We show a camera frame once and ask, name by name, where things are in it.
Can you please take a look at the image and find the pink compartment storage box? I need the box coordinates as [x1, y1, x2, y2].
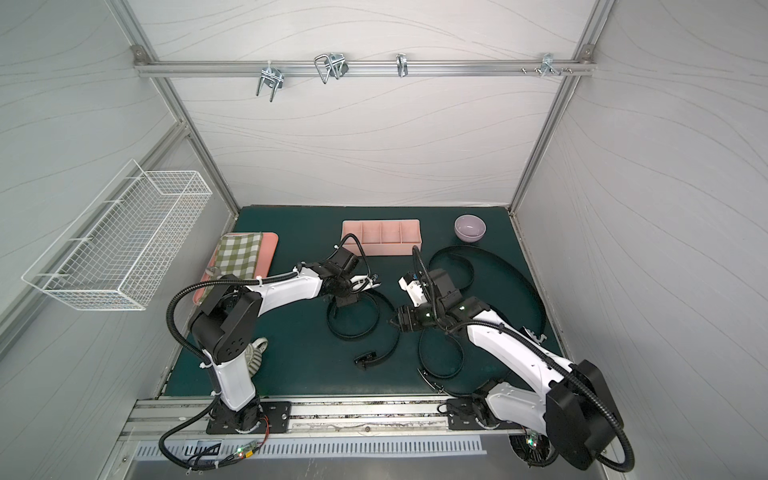
[342, 219, 422, 257]

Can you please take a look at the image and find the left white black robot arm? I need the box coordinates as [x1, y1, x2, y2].
[165, 246, 378, 433]

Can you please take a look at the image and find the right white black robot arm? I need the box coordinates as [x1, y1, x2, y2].
[398, 269, 636, 473]

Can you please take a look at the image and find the dark green table mat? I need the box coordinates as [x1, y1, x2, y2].
[164, 205, 578, 397]

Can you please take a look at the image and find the pink plastic tray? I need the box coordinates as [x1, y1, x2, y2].
[192, 232, 280, 307]

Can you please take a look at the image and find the purple small bowl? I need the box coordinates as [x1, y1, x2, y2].
[454, 214, 487, 243]

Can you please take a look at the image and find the green checkered cloth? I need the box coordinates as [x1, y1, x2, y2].
[202, 232, 264, 281]

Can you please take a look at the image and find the grey ribbed ceramic mug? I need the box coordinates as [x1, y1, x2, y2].
[244, 337, 269, 378]

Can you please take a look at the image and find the metal hook clamp left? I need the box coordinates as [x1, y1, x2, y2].
[256, 65, 284, 102]

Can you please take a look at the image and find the metal hook clamp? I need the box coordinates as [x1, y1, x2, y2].
[313, 53, 349, 84]
[520, 53, 573, 78]
[256, 65, 284, 102]

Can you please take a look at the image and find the metal hook clamp centre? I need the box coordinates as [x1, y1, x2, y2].
[313, 53, 349, 84]

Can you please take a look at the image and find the metal hook clamp right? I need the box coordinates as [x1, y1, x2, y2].
[520, 53, 573, 78]

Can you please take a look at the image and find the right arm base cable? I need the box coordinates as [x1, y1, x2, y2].
[508, 431, 563, 469]

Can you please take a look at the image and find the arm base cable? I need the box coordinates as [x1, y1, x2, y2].
[508, 431, 563, 469]
[157, 395, 272, 472]

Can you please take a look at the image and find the metal ring clamp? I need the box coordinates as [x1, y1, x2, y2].
[395, 53, 408, 78]

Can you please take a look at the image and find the white wire basket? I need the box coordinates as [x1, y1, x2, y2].
[21, 160, 212, 311]

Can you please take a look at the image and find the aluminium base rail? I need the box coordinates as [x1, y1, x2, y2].
[119, 392, 614, 442]

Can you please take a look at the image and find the left arm base cable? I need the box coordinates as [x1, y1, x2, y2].
[157, 395, 272, 472]

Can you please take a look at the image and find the aluminium crossbar rail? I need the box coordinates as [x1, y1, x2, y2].
[134, 57, 597, 79]

